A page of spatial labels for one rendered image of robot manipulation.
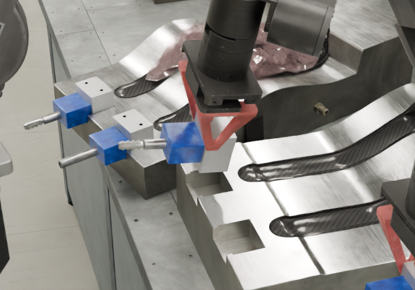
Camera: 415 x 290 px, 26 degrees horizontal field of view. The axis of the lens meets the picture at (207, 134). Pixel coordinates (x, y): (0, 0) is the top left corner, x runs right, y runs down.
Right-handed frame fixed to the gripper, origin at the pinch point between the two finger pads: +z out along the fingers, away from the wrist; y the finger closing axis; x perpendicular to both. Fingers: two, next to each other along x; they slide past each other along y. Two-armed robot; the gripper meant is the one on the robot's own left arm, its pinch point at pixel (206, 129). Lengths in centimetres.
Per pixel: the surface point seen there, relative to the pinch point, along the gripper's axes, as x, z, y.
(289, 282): -4.7, 5.0, -19.4
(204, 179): -2.2, 9.8, 1.9
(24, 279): 5, 110, 73
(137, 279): -4, 51, 20
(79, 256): -10, 109, 77
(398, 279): -11.1, -3.3, -27.0
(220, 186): -4.3, 10.5, 1.2
